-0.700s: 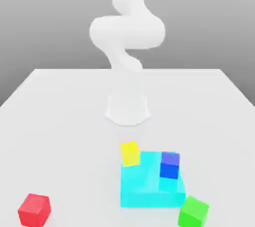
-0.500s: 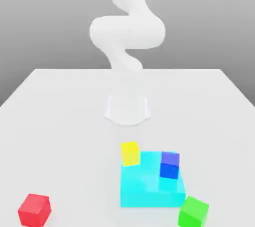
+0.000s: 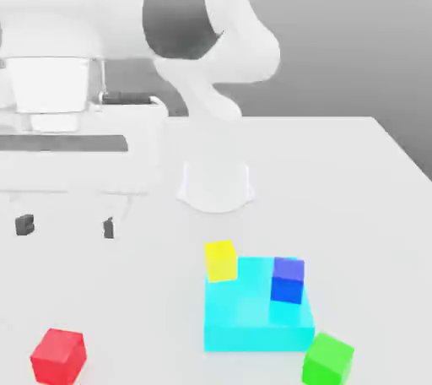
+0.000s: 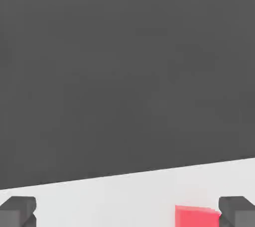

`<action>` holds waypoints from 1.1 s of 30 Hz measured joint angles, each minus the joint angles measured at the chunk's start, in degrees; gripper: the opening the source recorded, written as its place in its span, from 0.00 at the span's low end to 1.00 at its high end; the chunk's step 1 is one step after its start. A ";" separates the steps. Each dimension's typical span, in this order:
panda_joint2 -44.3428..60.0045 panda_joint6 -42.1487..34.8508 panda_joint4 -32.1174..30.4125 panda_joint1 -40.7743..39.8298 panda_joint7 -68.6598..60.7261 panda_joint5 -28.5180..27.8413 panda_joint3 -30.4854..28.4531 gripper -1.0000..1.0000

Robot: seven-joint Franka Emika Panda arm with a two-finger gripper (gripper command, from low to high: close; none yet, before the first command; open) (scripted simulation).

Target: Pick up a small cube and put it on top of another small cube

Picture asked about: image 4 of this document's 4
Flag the small red cube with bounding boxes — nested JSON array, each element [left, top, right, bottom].
[[174, 205, 222, 227]]

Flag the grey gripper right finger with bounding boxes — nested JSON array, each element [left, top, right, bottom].
[[218, 196, 255, 227]]

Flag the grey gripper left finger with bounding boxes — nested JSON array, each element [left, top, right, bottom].
[[0, 196, 37, 227]]

